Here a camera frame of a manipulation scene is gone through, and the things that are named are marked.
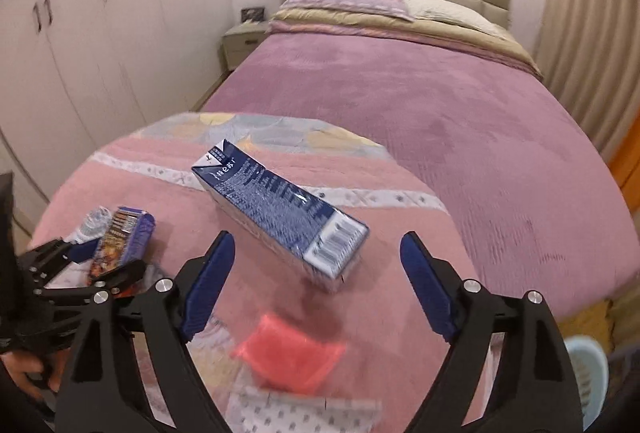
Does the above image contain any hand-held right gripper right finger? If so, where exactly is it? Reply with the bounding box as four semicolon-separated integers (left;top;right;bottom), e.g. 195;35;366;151
400;231;585;433

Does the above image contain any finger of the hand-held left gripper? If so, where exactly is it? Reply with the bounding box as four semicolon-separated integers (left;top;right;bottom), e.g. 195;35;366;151
15;237;101;286
32;259;147;309

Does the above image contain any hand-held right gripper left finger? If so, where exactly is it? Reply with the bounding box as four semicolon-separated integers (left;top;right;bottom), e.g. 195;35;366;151
54;229;237;433

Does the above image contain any blue snack packet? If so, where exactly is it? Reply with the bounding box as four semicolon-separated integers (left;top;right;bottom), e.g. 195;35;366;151
89;206;156;286

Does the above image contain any blue milk carton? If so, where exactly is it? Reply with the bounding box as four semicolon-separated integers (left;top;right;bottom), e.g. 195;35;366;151
191;139;370;295

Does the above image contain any light blue plastic basket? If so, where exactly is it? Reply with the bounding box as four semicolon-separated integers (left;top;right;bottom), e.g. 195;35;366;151
562;335;610;433

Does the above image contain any person's left hand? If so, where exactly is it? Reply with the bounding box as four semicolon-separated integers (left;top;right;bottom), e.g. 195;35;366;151
0;350;69;401

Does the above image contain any round table pink cloth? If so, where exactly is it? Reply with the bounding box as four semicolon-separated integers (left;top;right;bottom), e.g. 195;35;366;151
27;112;493;433

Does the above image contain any orange plastic bag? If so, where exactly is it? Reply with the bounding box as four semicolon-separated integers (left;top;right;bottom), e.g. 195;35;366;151
232;312;348;395

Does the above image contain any purple bedspread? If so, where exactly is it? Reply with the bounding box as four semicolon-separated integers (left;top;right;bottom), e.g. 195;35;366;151
200;30;628;319

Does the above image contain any white wardrobe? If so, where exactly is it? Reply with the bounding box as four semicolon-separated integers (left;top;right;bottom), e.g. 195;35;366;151
0;0;236;214

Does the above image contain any beige nightstand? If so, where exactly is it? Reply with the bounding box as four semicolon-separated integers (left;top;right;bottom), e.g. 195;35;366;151
221;20;273;73

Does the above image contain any folded beige quilt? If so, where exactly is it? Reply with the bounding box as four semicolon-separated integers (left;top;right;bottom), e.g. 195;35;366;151
269;8;543;81

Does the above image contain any white floral pillow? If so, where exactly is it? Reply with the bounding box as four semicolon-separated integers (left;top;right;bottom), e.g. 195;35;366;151
402;0;506;36

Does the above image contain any beige curtain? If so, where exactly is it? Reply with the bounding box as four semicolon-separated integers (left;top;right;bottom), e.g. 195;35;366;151
530;0;640;164

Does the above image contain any purple pillow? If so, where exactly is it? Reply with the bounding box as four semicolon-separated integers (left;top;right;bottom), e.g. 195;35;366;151
279;0;416;23

